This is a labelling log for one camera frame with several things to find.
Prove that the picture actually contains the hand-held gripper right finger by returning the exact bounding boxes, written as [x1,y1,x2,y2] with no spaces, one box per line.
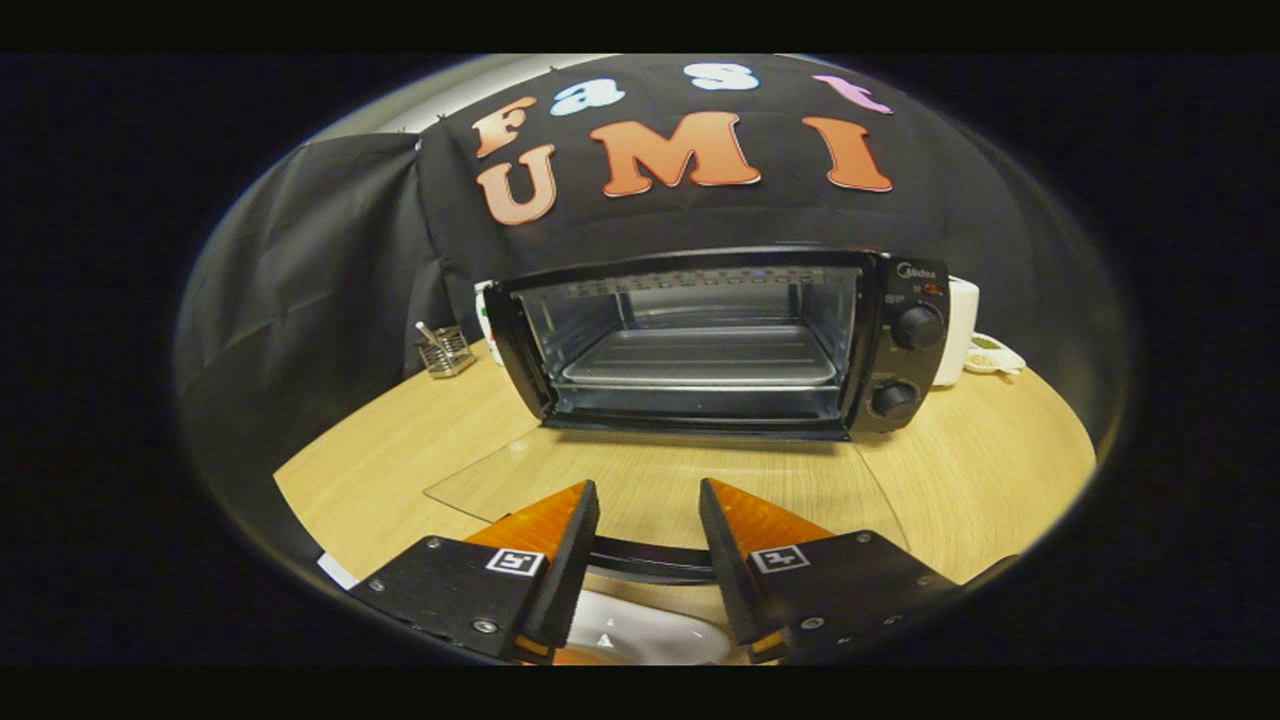
[697,477,966,667]

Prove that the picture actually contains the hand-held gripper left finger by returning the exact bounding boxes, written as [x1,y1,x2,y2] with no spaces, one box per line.
[348,479,602,667]

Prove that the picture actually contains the black toaster oven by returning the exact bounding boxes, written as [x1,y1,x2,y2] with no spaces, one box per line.
[423,247,952,587]

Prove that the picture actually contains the metal oven tray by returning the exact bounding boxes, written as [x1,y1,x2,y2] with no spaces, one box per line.
[560,325,839,391]

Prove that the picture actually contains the white bread toaster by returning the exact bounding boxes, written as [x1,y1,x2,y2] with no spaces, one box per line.
[932,275,981,389]

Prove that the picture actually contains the white plate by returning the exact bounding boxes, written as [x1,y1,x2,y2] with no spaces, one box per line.
[555,589,733,667]

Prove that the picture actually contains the white bottle green label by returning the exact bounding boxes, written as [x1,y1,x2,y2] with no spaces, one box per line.
[473,280,502,367]

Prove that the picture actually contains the small white dish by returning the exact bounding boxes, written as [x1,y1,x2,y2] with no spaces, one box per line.
[963,332,1028,379]

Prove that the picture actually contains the wire mesh holder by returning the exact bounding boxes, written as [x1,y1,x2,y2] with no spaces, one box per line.
[415,322,477,379]

